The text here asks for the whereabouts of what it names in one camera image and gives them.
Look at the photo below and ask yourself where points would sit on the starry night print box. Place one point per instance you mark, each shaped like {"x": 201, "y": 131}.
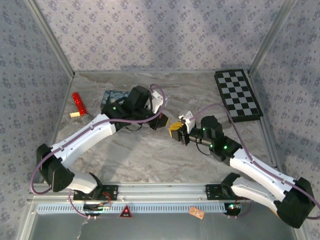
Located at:
{"x": 113, "y": 96}

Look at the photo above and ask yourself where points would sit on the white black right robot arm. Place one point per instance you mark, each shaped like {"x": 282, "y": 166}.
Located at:
{"x": 257, "y": 170}

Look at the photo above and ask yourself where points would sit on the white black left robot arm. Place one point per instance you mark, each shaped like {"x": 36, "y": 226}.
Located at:
{"x": 82, "y": 137}

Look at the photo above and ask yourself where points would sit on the black grey chessboard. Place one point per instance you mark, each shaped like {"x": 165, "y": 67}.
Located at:
{"x": 237, "y": 95}

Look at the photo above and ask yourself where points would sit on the red glitter toy microphone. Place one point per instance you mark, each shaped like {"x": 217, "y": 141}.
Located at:
{"x": 79, "y": 105}

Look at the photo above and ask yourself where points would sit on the small wooden tag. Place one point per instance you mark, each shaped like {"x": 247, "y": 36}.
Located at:
{"x": 74, "y": 114}

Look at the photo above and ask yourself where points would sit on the orange paper tag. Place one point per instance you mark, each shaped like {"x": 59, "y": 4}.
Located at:
{"x": 196, "y": 212}

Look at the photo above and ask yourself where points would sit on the small electronics board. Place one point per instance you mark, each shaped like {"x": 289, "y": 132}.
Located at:
{"x": 232, "y": 207}
{"x": 97, "y": 208}

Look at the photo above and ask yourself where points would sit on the red triangle warning sign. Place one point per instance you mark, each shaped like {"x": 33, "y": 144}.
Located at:
{"x": 126, "y": 212}

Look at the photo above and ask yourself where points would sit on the aluminium front rail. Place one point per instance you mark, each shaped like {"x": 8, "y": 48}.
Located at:
{"x": 160, "y": 191}

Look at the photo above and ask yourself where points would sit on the aluminium corner post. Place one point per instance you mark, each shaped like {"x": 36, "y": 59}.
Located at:
{"x": 52, "y": 40}
{"x": 271, "y": 35}

